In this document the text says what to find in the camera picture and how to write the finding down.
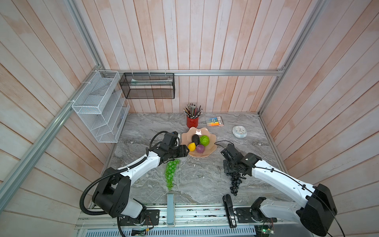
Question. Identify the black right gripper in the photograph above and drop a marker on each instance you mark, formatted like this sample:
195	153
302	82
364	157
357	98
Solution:
225	168

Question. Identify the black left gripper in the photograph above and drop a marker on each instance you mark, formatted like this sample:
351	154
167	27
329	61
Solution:
182	151

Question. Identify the green fake grape bunch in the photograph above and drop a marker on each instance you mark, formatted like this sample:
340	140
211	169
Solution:
170	173

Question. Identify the dark purple fake grape bunch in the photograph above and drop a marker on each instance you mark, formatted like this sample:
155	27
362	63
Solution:
236	180

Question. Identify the yellow fake lemon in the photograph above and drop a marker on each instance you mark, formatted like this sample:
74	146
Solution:
192	147

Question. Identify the dark fake avocado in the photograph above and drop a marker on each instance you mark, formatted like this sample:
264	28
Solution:
196	139

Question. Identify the purple fake fruit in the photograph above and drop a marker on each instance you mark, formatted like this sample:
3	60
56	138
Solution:
200	148

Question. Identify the bright green bumpy fake fruit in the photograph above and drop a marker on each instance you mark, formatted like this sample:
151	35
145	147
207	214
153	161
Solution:
204	140

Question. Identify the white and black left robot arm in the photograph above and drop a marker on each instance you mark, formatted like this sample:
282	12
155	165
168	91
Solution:
113	191

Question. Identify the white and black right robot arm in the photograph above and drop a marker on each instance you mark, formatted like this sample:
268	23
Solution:
312	206

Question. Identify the white and teal alarm clock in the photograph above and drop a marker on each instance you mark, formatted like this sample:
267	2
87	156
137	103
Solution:
239	131

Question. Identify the red metal pencil bucket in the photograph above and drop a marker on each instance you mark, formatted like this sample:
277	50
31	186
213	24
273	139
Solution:
192	122

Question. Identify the black stapler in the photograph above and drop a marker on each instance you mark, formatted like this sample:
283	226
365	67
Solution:
228	205

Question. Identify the grey-blue rectangular bar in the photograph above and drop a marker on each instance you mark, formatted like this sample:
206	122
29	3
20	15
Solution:
170	210

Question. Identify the pack of coloured highlighters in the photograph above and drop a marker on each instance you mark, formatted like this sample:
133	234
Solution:
216	121

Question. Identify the bundle of pencils and pens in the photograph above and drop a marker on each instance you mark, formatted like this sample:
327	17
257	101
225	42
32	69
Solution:
193	111

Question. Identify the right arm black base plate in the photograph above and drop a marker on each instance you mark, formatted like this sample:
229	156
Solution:
251	215

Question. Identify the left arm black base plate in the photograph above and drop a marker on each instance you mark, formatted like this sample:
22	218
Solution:
149	217

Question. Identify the black wire mesh basket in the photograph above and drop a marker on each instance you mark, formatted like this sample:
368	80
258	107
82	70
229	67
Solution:
148	85

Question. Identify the white wire mesh shelf rack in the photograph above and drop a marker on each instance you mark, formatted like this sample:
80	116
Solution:
102	107

